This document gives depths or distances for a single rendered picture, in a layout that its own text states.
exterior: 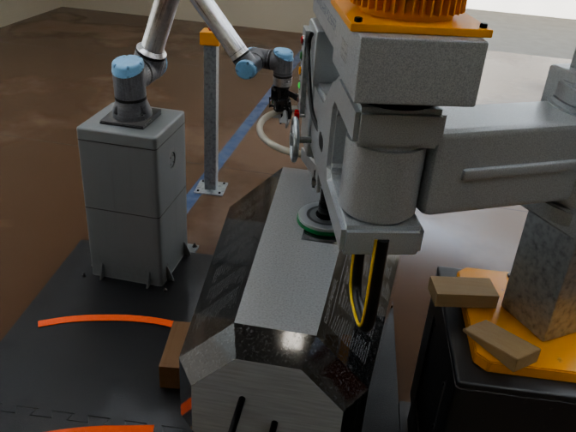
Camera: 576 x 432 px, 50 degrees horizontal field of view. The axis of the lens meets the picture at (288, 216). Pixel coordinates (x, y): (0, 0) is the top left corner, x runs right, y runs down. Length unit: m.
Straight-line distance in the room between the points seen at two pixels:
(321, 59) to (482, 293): 0.89
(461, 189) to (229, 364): 0.79
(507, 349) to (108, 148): 2.00
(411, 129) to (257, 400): 0.92
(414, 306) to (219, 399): 1.69
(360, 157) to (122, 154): 1.79
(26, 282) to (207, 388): 1.83
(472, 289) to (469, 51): 0.99
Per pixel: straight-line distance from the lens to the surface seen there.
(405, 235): 1.48
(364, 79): 1.22
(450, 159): 1.46
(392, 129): 1.35
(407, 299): 3.38
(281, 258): 2.07
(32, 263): 3.66
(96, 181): 3.15
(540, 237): 1.93
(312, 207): 2.34
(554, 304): 1.95
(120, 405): 2.72
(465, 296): 2.03
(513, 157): 1.56
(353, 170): 1.43
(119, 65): 3.01
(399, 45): 1.22
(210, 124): 4.08
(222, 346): 1.81
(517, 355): 1.86
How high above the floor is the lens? 1.96
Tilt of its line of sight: 29 degrees down
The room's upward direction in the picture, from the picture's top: 4 degrees clockwise
